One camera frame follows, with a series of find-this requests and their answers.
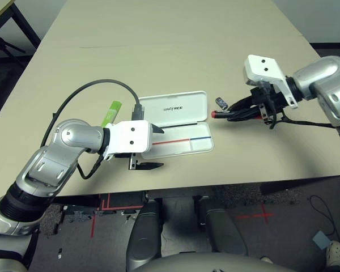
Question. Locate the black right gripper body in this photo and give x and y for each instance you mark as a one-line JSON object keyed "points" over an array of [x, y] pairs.
{"points": [[269, 103]]}

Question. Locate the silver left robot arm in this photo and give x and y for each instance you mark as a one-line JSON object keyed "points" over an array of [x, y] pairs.
{"points": [[71, 136]]}

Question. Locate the grey robot left leg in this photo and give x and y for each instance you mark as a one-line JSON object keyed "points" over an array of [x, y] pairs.
{"points": [[144, 235]]}

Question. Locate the white plastic pencil case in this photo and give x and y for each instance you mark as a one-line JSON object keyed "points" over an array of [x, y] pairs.
{"points": [[181, 107]]}

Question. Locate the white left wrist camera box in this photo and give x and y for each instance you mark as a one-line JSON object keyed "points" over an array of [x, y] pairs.
{"points": [[130, 136]]}

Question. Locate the grey robot right leg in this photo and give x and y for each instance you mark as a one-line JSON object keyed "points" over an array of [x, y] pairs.
{"points": [[221, 229]]}

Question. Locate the grey robot torso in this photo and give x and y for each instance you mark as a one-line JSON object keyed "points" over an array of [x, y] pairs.
{"points": [[209, 263]]}

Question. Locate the small white floor scrap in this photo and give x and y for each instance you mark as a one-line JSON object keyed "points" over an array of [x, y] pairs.
{"points": [[59, 253]]}

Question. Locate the neighbouring table with black legs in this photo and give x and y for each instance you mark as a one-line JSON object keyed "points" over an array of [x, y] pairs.
{"points": [[25, 25]]}

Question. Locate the green highlighter pen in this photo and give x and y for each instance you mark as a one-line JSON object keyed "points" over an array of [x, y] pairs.
{"points": [[113, 112]]}

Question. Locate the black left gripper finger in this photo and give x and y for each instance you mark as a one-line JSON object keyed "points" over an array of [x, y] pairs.
{"points": [[150, 166], [156, 130]]}

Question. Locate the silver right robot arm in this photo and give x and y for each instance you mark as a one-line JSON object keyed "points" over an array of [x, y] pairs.
{"points": [[326, 79]]}

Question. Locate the blue grey floor pad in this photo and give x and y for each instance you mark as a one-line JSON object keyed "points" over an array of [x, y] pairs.
{"points": [[320, 240]]}

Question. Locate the black tripod stand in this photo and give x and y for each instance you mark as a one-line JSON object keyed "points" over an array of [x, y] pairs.
{"points": [[0, 42]]}

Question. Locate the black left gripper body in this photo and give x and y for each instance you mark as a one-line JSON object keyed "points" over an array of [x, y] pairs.
{"points": [[133, 163]]}

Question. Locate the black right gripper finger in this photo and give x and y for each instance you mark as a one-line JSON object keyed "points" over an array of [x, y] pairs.
{"points": [[246, 116], [245, 105]]}

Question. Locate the red black whiteboard marker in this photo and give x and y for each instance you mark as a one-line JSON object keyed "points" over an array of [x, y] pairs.
{"points": [[216, 114]]}

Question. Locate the grey robot leg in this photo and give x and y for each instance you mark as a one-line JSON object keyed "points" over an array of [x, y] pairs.
{"points": [[221, 229], [144, 235]]}

